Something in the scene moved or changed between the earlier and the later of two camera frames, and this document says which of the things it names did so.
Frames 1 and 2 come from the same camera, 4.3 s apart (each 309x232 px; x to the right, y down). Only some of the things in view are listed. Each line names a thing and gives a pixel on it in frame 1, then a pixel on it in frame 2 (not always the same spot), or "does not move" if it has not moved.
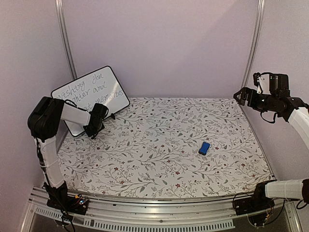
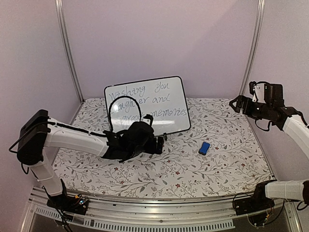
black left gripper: x=89 y=132 → x=160 y=145
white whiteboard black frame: x=100 y=87 → x=164 y=99
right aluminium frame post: x=258 y=23 does not move
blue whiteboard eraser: x=203 y=149 does not move
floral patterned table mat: x=167 y=146 does not move
